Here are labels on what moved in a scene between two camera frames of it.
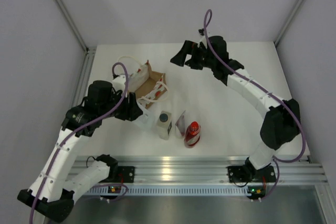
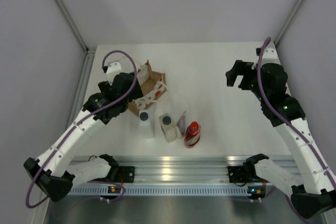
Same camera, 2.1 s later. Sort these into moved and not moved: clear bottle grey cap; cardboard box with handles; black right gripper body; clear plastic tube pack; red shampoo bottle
Moved: black right gripper body; clear bottle grey cap
Not moved: clear plastic tube pack; red shampoo bottle; cardboard box with handles
